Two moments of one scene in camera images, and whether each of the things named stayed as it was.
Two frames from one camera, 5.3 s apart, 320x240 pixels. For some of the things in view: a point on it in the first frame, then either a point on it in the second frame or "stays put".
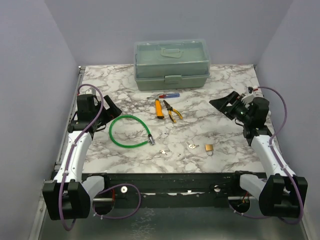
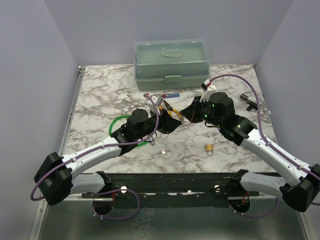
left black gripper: x=114 y=111 -> x=168 y=123
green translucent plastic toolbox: x=171 y=64 stays put
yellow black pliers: x=170 y=108 stays put
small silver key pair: x=163 y=151 stays put
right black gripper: x=222 y=103 -> x=191 y=112
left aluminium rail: x=71 y=110 stays put
